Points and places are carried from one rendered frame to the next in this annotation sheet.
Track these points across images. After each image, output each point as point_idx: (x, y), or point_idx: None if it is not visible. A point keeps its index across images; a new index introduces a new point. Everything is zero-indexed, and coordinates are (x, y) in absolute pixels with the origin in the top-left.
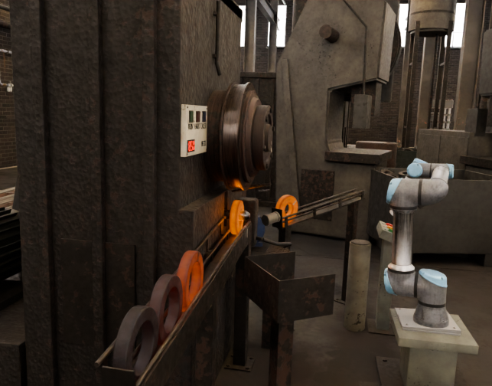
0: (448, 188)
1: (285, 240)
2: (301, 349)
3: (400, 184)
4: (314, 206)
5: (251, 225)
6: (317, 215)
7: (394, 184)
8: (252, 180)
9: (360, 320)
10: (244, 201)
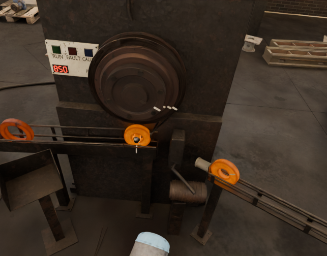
0: None
1: (211, 190)
2: (172, 250)
3: (136, 244)
4: (258, 197)
5: (152, 150)
6: (258, 206)
7: (139, 236)
8: (142, 120)
9: None
10: (171, 133)
